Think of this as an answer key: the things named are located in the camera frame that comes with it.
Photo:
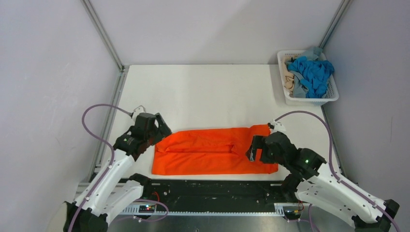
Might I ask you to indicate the right aluminium frame post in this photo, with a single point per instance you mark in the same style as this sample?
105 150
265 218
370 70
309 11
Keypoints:
340 12

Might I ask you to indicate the aluminium frame post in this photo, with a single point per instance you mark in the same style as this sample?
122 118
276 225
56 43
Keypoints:
96 21
340 12

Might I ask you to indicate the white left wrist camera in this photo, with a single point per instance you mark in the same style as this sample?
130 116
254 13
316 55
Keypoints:
139 109

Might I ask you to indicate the beige t shirt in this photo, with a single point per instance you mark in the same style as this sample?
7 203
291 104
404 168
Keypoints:
289 81

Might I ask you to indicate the right controller board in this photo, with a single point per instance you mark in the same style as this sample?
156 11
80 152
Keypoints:
292 215

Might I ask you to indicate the orange t shirt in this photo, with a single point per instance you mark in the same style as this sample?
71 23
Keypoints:
210 152

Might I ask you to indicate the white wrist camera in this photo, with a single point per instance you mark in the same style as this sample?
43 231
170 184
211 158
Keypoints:
139 109
276 126

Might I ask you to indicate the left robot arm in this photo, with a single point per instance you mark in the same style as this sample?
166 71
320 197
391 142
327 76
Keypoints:
96 207

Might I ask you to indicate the white plastic laundry basket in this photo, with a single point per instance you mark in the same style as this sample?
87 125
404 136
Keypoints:
331 94

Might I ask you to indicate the controller board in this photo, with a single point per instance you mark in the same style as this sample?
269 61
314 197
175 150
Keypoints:
146 209
292 215

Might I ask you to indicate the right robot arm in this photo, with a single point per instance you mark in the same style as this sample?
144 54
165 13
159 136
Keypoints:
311 180

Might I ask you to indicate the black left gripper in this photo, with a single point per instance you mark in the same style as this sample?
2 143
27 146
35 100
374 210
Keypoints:
162 131

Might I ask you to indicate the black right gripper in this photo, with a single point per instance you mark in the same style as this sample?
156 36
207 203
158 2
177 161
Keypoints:
257 142

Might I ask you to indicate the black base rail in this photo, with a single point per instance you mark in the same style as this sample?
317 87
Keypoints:
211 196

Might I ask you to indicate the left aluminium frame post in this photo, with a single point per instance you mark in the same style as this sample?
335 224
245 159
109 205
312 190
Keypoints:
96 21

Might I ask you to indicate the blue t shirt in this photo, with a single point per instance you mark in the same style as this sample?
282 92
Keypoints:
312 76

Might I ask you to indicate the aluminium base frame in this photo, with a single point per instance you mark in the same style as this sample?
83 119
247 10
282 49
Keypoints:
166 197

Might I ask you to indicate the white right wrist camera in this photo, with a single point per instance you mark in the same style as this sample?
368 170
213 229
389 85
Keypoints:
276 126

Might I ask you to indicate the left controller board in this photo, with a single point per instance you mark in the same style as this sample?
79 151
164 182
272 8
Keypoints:
146 209

